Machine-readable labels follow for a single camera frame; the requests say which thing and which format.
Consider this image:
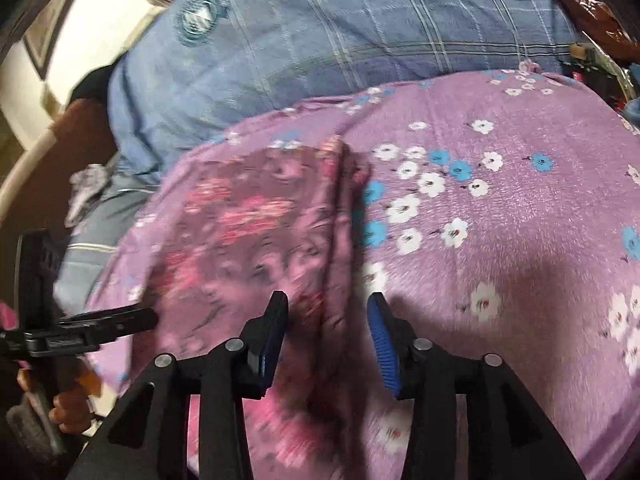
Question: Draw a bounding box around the blue plaid pillow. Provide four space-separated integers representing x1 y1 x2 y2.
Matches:
52 0 586 311

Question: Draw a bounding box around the red-brown plastic bag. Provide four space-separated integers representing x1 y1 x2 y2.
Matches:
542 0 640 53

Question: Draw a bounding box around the framed wall picture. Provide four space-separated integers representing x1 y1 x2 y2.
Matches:
22 2 68 78

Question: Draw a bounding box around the purple floral bed sheet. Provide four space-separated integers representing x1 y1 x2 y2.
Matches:
85 67 640 480

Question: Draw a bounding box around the person's left hand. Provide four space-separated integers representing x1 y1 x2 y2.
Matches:
17 365 97 433

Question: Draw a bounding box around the brown wooden headboard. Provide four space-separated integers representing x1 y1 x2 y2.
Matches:
0 97 118 221

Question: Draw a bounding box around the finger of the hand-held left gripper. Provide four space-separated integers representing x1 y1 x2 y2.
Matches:
57 306 159 347

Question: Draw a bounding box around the mauve floral small garment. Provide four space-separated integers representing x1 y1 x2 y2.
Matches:
150 137 373 480

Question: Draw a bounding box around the grey floral cloth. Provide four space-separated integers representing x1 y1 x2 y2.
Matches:
64 162 113 228

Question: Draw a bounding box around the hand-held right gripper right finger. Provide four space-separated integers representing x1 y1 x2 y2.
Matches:
367 294 586 480

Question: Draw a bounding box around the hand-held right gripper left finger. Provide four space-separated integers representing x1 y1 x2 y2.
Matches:
67 291 290 480

